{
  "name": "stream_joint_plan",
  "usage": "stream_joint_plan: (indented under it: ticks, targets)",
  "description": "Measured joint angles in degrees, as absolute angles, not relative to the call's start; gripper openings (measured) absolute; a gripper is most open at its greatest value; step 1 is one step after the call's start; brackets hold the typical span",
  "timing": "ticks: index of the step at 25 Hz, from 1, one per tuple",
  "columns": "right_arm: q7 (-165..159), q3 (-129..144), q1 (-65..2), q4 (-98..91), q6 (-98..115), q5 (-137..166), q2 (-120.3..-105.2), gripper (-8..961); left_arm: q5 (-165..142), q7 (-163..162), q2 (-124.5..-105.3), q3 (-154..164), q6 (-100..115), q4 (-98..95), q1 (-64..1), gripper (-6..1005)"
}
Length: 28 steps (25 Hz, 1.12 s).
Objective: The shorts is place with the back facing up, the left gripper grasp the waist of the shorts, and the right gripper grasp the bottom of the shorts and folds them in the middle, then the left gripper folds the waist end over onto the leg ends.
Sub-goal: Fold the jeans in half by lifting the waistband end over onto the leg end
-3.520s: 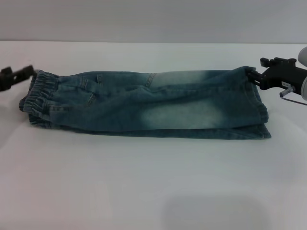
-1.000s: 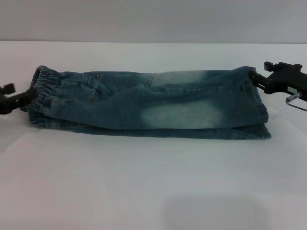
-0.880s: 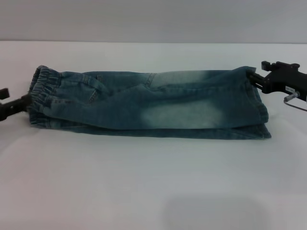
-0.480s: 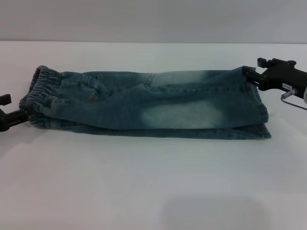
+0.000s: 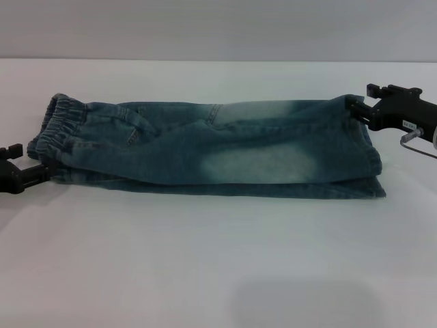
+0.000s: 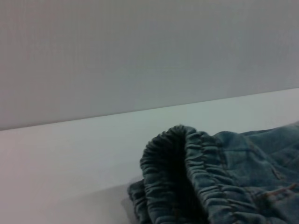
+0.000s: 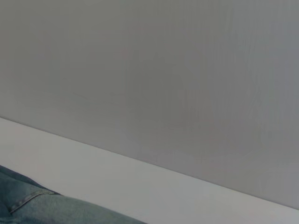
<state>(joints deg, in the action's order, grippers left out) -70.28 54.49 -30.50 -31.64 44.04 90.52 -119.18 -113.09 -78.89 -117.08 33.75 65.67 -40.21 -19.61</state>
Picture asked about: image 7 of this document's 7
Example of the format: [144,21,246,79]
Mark blue denim shorts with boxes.
[0,164,149,224]

